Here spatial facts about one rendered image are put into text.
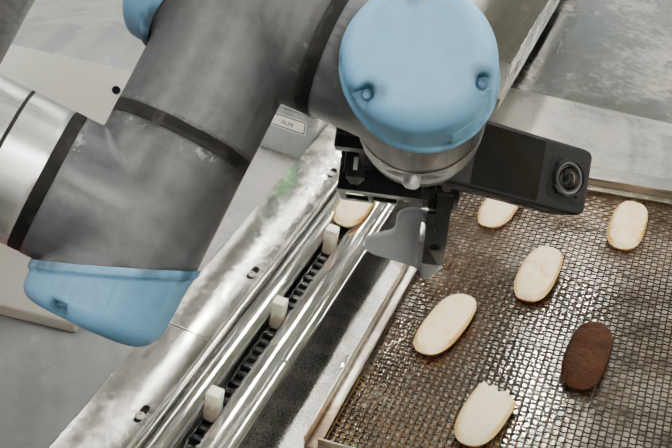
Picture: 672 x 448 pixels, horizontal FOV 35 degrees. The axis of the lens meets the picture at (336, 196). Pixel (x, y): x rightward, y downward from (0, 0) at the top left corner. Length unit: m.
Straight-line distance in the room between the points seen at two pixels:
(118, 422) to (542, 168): 0.41
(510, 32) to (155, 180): 1.08
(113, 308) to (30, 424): 0.46
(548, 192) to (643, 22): 1.32
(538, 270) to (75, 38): 0.79
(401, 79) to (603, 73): 1.28
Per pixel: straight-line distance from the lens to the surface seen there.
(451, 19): 0.49
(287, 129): 1.30
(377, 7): 0.50
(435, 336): 0.96
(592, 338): 0.97
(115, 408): 0.91
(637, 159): 1.52
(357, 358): 0.94
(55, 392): 0.98
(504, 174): 0.68
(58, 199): 0.51
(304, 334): 1.00
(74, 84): 1.07
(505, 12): 1.61
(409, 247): 0.77
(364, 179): 0.71
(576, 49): 1.81
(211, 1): 0.53
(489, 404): 0.89
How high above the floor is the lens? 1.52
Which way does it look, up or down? 33 degrees down
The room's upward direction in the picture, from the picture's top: 11 degrees clockwise
